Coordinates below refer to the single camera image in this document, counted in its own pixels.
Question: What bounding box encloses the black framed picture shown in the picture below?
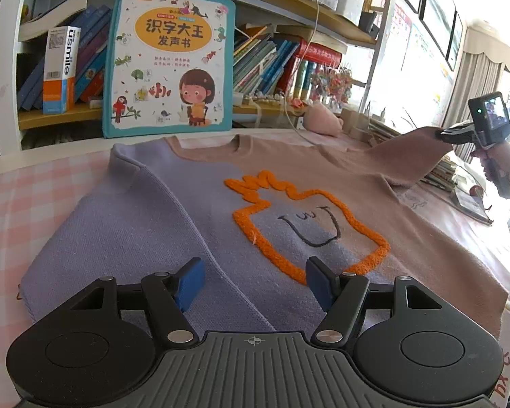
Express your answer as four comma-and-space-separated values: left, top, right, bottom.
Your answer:
421, 0, 457, 48

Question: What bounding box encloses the white storage box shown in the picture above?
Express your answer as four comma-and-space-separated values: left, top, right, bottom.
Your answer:
336, 0, 365, 26

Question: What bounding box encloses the colourful wall poster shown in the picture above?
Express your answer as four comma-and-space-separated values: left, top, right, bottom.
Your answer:
390, 3, 451, 129

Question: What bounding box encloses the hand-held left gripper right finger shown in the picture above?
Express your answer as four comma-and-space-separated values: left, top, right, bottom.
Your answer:
305, 257, 445, 347

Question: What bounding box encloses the purple and pink sweater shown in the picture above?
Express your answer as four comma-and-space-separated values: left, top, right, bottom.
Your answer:
19, 126, 508, 341

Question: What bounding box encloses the stack of books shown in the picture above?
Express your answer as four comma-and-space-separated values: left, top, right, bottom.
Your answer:
420, 153, 463, 193

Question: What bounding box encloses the white and orange box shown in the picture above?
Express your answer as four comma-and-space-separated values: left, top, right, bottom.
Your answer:
42, 25, 81, 115

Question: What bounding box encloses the white cable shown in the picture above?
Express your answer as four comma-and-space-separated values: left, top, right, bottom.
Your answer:
280, 0, 324, 134

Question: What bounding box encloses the person's right hand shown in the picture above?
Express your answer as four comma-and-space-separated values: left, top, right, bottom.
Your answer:
471, 147, 510, 184

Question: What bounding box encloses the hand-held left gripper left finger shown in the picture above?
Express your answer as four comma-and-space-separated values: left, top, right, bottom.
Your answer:
70, 258, 207, 347

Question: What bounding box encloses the wooden bookshelf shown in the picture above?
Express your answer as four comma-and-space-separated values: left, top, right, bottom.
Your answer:
0, 0, 402, 150

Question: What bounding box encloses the row of blue books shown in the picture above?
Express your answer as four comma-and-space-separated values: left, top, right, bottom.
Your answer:
18, 5, 112, 111

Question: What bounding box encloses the large white book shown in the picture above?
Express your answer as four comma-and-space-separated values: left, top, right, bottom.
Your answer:
19, 0, 91, 42

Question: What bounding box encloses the pink checked tablecloth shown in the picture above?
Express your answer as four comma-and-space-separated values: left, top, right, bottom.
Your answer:
0, 130, 510, 408

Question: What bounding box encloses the pink plush toy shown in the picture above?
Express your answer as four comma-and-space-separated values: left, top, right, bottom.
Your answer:
303, 102, 345, 137

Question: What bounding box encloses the row of colourful thin books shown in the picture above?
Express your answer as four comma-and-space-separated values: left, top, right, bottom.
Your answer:
233, 30, 307, 99

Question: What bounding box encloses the beige curtain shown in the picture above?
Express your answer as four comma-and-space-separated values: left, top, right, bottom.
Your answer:
444, 25, 510, 164

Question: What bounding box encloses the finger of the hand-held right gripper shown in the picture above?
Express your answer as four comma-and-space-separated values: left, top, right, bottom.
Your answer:
436, 121, 477, 145

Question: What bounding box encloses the illustrated children's book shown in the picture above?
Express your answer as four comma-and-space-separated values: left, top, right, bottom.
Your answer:
102, 0, 236, 139

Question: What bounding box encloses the red book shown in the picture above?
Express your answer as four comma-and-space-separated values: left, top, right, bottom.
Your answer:
295, 38, 344, 68

